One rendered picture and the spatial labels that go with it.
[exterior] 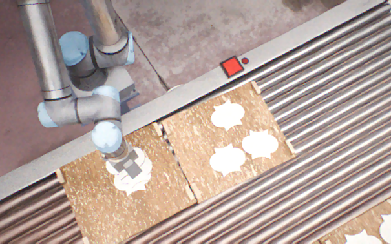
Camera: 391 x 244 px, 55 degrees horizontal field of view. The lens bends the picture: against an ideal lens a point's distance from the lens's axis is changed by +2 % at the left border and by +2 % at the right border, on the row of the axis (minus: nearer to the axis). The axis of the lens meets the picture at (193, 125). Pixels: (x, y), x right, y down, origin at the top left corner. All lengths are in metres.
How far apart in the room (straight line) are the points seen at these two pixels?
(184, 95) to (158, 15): 1.39
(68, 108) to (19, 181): 0.54
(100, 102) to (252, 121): 0.64
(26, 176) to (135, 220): 0.45
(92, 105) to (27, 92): 1.71
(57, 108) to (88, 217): 0.49
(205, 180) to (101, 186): 0.38
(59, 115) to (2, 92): 1.75
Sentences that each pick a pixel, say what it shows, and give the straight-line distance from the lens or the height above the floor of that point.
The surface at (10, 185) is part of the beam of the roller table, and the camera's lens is 1.55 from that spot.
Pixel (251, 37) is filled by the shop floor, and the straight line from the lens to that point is 2.73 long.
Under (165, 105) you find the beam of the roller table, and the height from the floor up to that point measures 0.91.
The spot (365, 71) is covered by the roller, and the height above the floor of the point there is 0.92.
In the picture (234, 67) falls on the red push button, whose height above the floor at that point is 0.93.
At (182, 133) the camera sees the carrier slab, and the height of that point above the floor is 0.94.
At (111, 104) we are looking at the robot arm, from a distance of 1.05.
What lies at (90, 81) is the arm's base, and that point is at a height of 1.02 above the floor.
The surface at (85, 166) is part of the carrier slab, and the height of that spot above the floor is 0.94.
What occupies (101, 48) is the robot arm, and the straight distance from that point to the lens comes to 1.29.
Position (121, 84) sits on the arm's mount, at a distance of 1.49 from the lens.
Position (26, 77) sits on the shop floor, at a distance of 2.79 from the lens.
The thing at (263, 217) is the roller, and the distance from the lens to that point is 1.40.
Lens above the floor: 2.29
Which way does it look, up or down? 71 degrees down
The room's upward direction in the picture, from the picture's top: straight up
